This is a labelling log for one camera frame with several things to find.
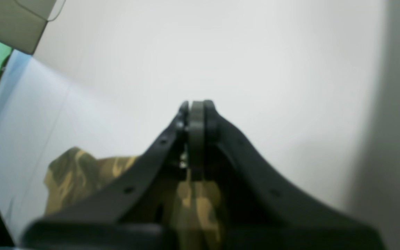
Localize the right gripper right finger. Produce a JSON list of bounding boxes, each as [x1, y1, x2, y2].
[[203, 100, 385, 250]]

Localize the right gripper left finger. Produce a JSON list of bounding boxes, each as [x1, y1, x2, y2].
[[21, 101, 189, 250]]

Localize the camouflage T-shirt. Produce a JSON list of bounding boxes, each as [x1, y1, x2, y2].
[[44, 147, 226, 250]]

